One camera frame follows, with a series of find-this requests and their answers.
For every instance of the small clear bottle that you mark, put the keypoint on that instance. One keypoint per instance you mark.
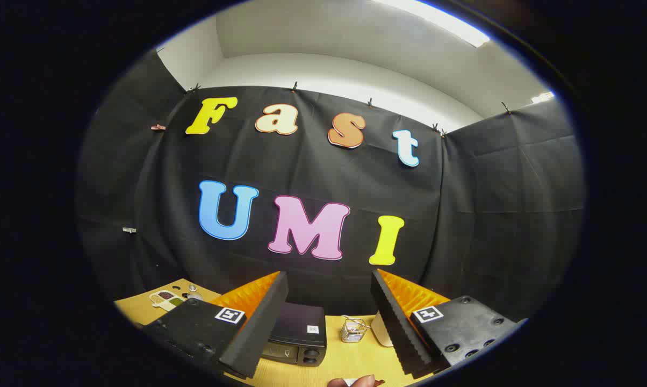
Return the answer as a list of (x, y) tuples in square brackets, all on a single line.
[(193, 293)]

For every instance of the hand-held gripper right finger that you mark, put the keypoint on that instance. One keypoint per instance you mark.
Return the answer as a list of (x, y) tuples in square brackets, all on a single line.
[(396, 322)]

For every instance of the white toaster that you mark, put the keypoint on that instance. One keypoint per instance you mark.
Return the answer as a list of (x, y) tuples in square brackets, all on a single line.
[(381, 329)]

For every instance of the black toaster oven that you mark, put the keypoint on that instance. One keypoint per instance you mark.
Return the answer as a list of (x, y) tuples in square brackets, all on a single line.
[(296, 328)]

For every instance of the white divided grain dish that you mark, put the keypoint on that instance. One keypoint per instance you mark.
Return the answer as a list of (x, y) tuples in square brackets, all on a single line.
[(165, 299)]

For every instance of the copper clip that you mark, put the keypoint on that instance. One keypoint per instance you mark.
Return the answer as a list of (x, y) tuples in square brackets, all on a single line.
[(158, 127)]

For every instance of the black backdrop cloth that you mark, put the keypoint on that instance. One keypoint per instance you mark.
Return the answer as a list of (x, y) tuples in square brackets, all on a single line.
[(313, 172)]

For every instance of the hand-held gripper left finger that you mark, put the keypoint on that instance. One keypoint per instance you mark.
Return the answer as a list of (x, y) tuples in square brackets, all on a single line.
[(259, 322)]

